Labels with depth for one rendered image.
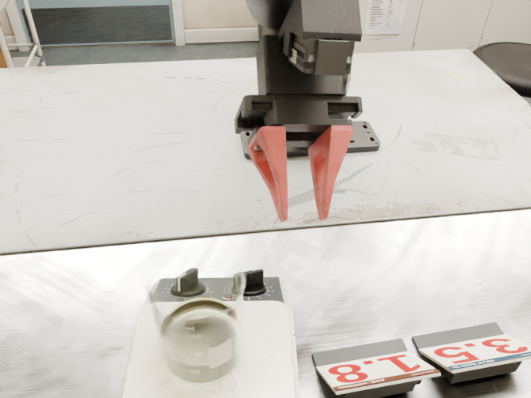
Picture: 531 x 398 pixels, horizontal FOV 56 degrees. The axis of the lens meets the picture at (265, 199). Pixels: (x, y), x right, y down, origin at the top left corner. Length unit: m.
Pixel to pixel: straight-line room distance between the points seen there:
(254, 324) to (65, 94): 0.62
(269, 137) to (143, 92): 0.51
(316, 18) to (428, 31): 2.73
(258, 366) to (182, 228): 0.27
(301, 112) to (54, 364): 0.32
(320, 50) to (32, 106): 0.62
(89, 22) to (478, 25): 2.30
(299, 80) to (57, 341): 0.33
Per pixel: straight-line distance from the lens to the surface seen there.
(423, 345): 0.51
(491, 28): 3.26
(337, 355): 0.48
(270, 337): 0.39
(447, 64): 1.05
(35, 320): 0.55
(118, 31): 3.39
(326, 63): 0.36
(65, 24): 3.42
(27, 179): 0.72
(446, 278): 0.58
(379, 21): 2.94
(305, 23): 0.36
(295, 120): 0.41
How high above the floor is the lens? 1.31
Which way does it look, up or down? 40 degrees down
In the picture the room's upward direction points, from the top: 2 degrees clockwise
